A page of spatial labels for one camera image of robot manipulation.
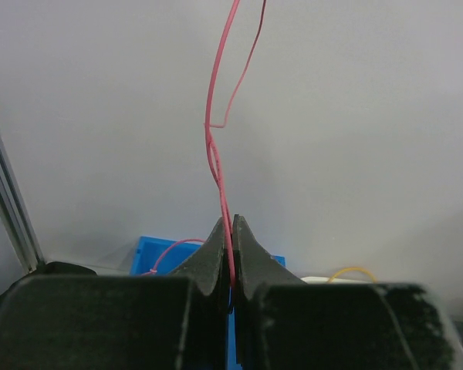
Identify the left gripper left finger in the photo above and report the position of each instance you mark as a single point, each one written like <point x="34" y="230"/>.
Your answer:
<point x="203" y="342"/>

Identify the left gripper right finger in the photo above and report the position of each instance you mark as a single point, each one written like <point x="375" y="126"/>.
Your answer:
<point x="257" y="272"/>

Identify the white perforated plastic basket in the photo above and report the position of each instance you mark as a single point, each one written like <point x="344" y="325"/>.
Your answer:
<point x="336" y="280"/>

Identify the blue divided plastic bin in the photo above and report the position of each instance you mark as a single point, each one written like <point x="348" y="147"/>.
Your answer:
<point x="155" y="258"/>

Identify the aluminium corner profile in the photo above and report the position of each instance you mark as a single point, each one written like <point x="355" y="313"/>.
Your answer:
<point x="15" y="217"/>

